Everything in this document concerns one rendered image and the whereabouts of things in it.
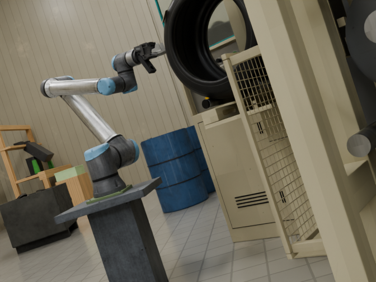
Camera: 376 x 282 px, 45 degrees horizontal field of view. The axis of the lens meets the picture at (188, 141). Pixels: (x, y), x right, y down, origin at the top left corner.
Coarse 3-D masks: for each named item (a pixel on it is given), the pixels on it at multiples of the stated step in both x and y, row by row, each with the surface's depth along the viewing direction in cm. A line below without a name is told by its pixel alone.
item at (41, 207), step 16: (48, 192) 598; (64, 192) 658; (0, 208) 593; (16, 208) 594; (32, 208) 596; (48, 208) 598; (64, 208) 626; (16, 224) 594; (32, 224) 596; (48, 224) 597; (64, 224) 600; (16, 240) 594; (32, 240) 595; (48, 240) 606
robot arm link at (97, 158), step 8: (104, 144) 255; (88, 152) 252; (96, 152) 251; (104, 152) 253; (112, 152) 258; (88, 160) 252; (96, 160) 251; (104, 160) 252; (112, 160) 256; (120, 160) 261; (88, 168) 255; (96, 168) 251; (104, 168) 252; (112, 168) 255; (96, 176) 252; (104, 176) 252
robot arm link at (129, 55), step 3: (129, 51) 246; (132, 51) 245; (126, 54) 247; (129, 54) 245; (132, 54) 245; (126, 57) 246; (129, 57) 245; (132, 57) 245; (126, 60) 247; (129, 60) 246; (132, 60) 245; (129, 63) 247; (132, 63) 246; (135, 63) 246; (138, 63) 248; (141, 63) 250; (132, 66) 249
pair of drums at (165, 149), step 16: (192, 128) 583; (144, 144) 531; (160, 144) 521; (176, 144) 523; (192, 144) 581; (160, 160) 523; (176, 160) 522; (192, 160) 534; (176, 176) 521; (192, 176) 528; (208, 176) 584; (160, 192) 532; (176, 192) 522; (192, 192) 524; (208, 192) 583; (176, 208) 523
